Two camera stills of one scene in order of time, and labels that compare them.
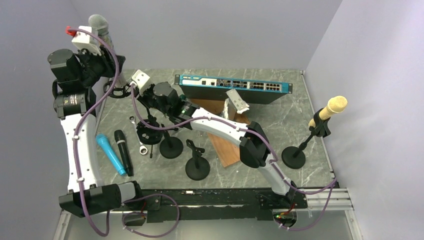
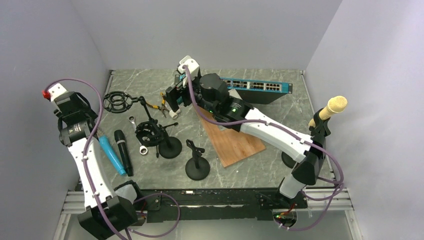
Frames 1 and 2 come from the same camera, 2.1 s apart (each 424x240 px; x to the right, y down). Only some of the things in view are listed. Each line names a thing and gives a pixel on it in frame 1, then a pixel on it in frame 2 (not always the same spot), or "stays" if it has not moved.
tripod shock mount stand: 121,87 to 118,102
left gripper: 106,59 to 91,113
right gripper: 143,99 to 172,96
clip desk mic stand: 197,168 stays
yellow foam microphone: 335,105 stays
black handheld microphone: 119,135 stays
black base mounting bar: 217,204 stays
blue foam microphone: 103,139 stays
